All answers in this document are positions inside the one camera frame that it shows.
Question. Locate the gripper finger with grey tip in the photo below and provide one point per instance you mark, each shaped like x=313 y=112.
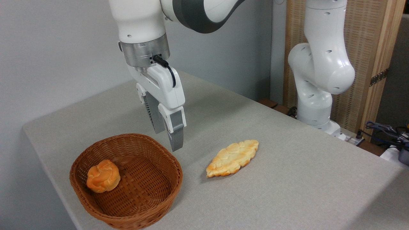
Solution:
x=176 y=127
x=153 y=115

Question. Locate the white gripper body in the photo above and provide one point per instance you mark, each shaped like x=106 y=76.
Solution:
x=166 y=86

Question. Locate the long braided bread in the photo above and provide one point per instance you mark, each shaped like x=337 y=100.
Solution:
x=231 y=158

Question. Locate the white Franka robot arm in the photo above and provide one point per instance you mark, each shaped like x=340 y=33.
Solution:
x=137 y=19

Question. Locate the brown wicker basket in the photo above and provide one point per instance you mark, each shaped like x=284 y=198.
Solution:
x=143 y=191

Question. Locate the round golden bread roll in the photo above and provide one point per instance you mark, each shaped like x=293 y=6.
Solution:
x=103 y=176

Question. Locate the wooden framed woven screen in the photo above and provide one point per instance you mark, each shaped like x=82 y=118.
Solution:
x=362 y=38

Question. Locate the dark metal hinge strip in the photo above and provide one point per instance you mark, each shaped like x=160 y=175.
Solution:
x=379 y=77

